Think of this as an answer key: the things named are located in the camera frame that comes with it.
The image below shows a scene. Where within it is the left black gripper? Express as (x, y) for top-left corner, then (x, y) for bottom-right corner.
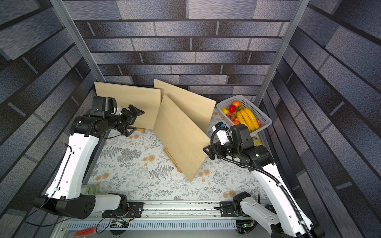
(106, 104), (146, 135)

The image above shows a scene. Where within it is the plywood board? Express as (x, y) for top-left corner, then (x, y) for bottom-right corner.
(95, 82), (161, 130)
(154, 79), (216, 132)
(153, 95), (210, 181)

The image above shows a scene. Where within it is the wooden easel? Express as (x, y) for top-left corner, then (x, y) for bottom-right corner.
(164, 148), (183, 174)

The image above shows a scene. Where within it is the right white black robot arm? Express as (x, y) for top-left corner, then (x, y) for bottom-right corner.
(203, 122), (325, 238)

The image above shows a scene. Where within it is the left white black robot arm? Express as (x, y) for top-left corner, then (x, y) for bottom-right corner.
(33, 96), (145, 219)

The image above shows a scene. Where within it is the floral table mat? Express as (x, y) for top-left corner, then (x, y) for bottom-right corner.
(88, 129), (268, 200)

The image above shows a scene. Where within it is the yellow lemon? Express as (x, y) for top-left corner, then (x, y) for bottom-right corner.
(221, 108), (230, 115)

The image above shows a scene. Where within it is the red apple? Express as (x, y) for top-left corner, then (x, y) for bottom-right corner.
(229, 105), (237, 113)

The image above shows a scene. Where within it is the yellow banana bunch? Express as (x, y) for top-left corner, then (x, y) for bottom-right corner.
(236, 108), (260, 132)

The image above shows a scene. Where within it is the orange fruit top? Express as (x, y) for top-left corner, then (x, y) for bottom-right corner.
(232, 101), (242, 108)

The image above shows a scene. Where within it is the white plastic basket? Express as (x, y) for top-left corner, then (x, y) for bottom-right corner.
(216, 95), (272, 135)

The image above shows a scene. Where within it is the green items plastic bag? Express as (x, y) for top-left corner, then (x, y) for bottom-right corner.
(81, 184), (109, 195)

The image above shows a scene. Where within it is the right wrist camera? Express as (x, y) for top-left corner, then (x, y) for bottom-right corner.
(212, 122), (230, 145)

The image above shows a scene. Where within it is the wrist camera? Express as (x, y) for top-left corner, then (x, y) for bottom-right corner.
(90, 96), (121, 118)
(212, 122), (230, 145)

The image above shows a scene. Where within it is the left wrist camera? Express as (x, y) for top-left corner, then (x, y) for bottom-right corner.
(90, 96), (121, 118)

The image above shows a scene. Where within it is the aluminium rail base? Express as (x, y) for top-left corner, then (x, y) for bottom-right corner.
(51, 198), (273, 238)

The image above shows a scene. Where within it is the red tool handle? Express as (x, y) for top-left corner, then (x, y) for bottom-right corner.
(74, 227), (96, 238)

